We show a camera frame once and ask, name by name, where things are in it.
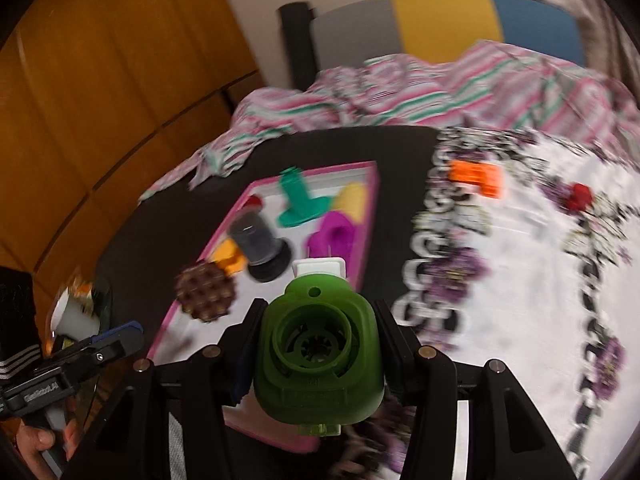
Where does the brown waffle-shaped piece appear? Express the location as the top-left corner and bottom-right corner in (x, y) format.
(175, 261), (237, 322)

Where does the wooden wardrobe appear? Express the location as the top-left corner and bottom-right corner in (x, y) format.
(0, 0), (266, 281)

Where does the grey jar with black lid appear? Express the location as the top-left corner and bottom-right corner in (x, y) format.
(227, 210), (293, 283)

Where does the white and orange object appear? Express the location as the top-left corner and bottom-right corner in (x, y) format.
(47, 280), (113, 356)

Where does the grey yellow blue headboard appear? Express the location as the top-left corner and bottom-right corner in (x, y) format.
(279, 0), (586, 88)

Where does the white plastic block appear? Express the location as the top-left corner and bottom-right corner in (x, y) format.
(291, 257), (347, 281)

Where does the orange wedge-shaped piece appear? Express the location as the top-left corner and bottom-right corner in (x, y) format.
(210, 237), (248, 276)

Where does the person's left forearm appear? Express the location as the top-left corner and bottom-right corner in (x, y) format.
(0, 267), (43, 391)

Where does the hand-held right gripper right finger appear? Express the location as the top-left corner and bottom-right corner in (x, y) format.
(375, 299), (578, 480)

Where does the pink rimmed tray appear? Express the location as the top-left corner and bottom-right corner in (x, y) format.
(147, 161), (381, 453)

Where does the purple plastic spool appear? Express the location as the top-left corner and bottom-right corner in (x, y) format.
(306, 212), (357, 261)

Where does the yellow oval piece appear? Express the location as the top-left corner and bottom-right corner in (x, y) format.
(332, 183), (373, 223)

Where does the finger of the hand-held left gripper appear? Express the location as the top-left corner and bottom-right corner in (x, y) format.
(75, 321), (146, 356)
(35, 342), (126, 378)

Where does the teal plastic piece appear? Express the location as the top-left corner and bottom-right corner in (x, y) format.
(276, 167), (333, 228)

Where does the white embroidered tablecloth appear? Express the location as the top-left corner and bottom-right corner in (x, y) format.
(330, 127), (640, 480)

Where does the red plastic piece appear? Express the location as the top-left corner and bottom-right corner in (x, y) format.
(565, 182), (593, 211)

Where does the orange plastic block piece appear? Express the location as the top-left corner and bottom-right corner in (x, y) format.
(448, 160), (502, 198)

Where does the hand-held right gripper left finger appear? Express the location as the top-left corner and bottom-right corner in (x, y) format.
(60, 297), (271, 480)

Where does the person's left hand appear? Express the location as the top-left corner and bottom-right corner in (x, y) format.
(15, 410), (83, 480)

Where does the green plastic piece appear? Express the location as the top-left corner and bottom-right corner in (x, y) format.
(254, 272), (386, 436)

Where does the pink striped blanket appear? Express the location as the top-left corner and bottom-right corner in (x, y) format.
(140, 40), (640, 203)

